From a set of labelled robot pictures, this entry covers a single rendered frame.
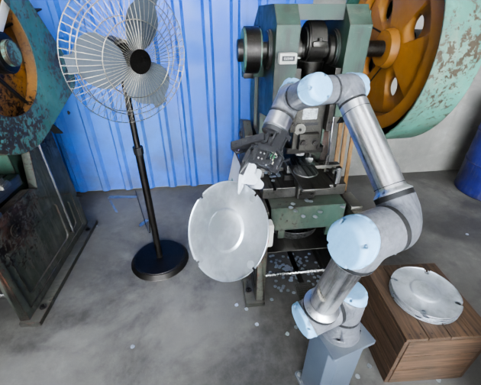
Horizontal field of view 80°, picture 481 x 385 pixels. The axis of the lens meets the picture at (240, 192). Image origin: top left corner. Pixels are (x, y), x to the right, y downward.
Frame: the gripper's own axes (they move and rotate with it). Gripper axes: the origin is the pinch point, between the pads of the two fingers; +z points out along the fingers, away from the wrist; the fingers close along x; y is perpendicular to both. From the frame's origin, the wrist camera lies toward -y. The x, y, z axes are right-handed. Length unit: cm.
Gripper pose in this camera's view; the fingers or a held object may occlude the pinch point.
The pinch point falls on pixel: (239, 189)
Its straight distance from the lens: 82.4
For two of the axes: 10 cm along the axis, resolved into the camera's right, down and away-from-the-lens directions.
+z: -4.2, 9.0, -1.0
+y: 8.0, 3.2, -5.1
